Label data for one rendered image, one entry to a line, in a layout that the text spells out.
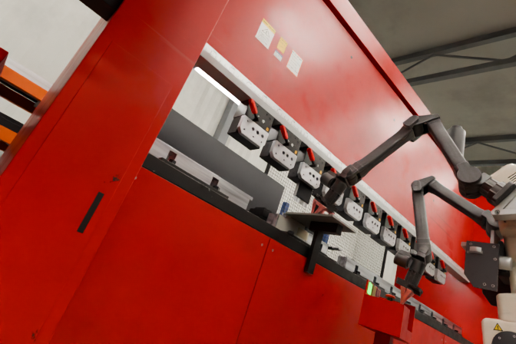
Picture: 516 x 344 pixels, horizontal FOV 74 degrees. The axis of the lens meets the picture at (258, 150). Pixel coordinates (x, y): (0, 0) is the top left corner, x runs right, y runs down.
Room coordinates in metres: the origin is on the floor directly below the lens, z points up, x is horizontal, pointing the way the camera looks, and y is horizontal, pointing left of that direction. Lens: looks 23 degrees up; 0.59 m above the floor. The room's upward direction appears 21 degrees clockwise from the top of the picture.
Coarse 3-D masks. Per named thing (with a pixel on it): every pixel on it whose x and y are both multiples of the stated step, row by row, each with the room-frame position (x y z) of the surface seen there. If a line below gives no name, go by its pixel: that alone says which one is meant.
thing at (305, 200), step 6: (300, 186) 1.54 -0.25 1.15; (306, 186) 1.56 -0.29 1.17; (294, 192) 1.55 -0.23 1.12; (300, 192) 1.55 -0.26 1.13; (306, 192) 1.57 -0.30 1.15; (312, 192) 1.59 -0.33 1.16; (294, 198) 1.55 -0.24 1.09; (300, 198) 1.56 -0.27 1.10; (306, 198) 1.58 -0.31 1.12; (306, 204) 1.60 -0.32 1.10
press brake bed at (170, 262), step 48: (144, 192) 1.00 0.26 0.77; (144, 240) 1.04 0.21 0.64; (192, 240) 1.12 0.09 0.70; (240, 240) 1.23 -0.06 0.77; (96, 288) 1.00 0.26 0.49; (144, 288) 1.07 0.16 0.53; (192, 288) 1.16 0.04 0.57; (240, 288) 1.27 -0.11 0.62; (288, 288) 1.40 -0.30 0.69; (336, 288) 1.58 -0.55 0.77; (96, 336) 1.03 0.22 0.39; (144, 336) 1.11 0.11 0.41; (192, 336) 1.20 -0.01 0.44; (240, 336) 1.31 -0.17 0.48; (288, 336) 1.45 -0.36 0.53; (336, 336) 1.63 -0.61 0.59; (432, 336) 2.19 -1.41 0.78
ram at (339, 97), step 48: (240, 0) 1.11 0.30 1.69; (288, 0) 1.24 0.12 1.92; (240, 48) 1.17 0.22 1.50; (288, 48) 1.30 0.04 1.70; (336, 48) 1.47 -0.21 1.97; (240, 96) 1.27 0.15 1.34; (288, 96) 1.35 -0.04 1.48; (336, 96) 1.54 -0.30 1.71; (384, 96) 1.78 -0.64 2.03; (336, 144) 1.60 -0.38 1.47; (432, 144) 2.21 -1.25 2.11; (384, 192) 1.91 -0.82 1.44; (432, 240) 2.33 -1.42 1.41
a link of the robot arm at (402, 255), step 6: (426, 246) 1.44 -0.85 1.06; (402, 252) 1.51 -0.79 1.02; (408, 252) 1.50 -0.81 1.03; (420, 252) 1.45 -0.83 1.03; (426, 252) 1.43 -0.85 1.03; (396, 258) 1.51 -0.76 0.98; (402, 258) 1.49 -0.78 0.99; (408, 258) 1.48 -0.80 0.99; (420, 258) 1.46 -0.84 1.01; (396, 264) 1.54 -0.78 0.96; (402, 264) 1.50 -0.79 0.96; (426, 264) 1.49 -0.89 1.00
